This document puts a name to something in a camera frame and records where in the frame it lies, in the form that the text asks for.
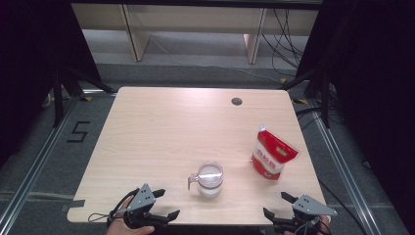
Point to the red and white spout pouch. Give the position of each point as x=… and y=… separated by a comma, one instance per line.
x=272, y=156

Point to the clear glass jar with lid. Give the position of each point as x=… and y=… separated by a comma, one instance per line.
x=210, y=179

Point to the black metal stand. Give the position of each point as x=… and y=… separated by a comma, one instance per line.
x=324, y=98
x=58, y=98

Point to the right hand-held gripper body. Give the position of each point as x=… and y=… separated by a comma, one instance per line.
x=310, y=205

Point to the person's left hand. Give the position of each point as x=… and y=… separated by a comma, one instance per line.
x=117, y=230

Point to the light wooden shelf unit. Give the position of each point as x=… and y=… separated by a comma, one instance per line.
x=195, y=18

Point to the dark curtain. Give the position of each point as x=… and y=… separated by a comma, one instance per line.
x=375, y=81
x=26, y=65

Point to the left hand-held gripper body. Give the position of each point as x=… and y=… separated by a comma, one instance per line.
x=142, y=199

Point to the aluminium floor rail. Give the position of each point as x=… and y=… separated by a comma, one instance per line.
x=39, y=160
x=339, y=169

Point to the yellow and black tape piece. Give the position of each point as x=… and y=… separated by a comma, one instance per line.
x=86, y=98
x=301, y=101
x=283, y=80

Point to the short aluminium cross rail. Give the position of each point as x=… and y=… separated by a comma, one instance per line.
x=98, y=92

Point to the person's right hand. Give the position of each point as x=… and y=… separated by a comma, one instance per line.
x=327, y=228

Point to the grey tape strip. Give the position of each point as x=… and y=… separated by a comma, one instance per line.
x=73, y=205

